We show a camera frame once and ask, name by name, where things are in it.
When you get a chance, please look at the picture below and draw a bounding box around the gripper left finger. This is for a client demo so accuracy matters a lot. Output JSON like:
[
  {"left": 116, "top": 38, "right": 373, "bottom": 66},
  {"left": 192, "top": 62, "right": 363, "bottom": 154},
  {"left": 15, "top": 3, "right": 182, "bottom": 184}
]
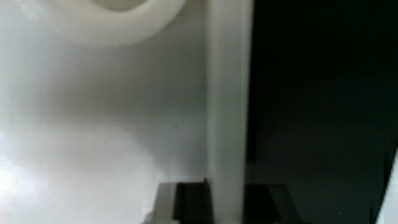
[{"left": 142, "top": 178, "right": 212, "bottom": 224}]

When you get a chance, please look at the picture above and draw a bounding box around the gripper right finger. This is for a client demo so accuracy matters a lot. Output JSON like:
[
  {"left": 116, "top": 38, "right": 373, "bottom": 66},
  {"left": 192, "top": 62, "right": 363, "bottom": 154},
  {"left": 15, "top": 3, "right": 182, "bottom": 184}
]
[{"left": 244, "top": 184, "right": 310, "bottom": 224}]

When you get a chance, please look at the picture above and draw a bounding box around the white square tabletop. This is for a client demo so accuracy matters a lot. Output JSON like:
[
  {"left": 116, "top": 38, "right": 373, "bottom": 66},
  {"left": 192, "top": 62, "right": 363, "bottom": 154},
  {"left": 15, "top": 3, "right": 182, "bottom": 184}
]
[{"left": 0, "top": 0, "right": 254, "bottom": 224}]

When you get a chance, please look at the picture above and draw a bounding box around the white right fence piece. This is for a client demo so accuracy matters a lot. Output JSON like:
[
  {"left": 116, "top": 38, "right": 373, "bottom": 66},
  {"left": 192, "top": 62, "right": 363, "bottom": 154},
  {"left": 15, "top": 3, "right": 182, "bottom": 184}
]
[{"left": 373, "top": 163, "right": 398, "bottom": 224}]

